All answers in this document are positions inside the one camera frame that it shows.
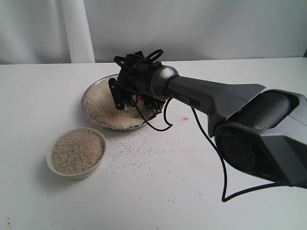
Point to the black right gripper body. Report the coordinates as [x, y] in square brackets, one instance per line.
[136, 75]

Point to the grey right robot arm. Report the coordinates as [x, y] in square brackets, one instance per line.
[257, 131]

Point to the round steel rice plate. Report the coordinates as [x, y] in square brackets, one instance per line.
[99, 107]

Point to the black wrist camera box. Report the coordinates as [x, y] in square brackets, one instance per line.
[120, 96]

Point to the white ceramic rice bowl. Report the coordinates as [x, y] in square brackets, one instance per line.
[77, 153]

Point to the white backdrop curtain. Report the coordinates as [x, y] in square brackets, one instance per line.
[89, 31]

